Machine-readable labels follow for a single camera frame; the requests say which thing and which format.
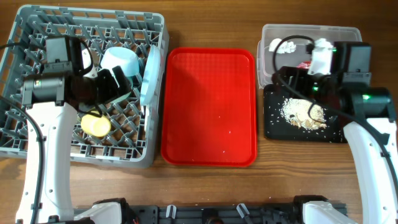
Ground grey dishwasher rack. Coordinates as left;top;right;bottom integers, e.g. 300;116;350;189
1;5;169;168

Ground red plastic tray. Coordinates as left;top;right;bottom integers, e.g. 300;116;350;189
161;47;257;167

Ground clear plastic bin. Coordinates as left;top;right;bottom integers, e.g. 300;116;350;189
256;24;362;89

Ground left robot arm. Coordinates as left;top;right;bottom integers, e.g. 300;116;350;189
16;36;131;223

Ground red snack wrapper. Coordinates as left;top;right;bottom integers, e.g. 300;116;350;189
297;61;311;69

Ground yellow plastic cup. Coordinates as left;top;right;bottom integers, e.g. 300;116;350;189
80;114;111;138

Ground rice and peanut shells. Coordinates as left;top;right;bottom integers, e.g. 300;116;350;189
280;98;327;131

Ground white tissue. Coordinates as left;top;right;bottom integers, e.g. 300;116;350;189
269;38;297;54

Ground light blue bowl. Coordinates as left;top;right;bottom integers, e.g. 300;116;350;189
100;47;139;77

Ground light green bowl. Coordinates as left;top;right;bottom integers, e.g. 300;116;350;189
111;77;133;103

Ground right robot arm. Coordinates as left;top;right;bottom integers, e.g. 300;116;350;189
272;40;397;223

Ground black waste tray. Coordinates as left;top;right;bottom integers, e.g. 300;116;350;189
264;85;347;143

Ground light blue plate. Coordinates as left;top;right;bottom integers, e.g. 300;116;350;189
140;45;161;106

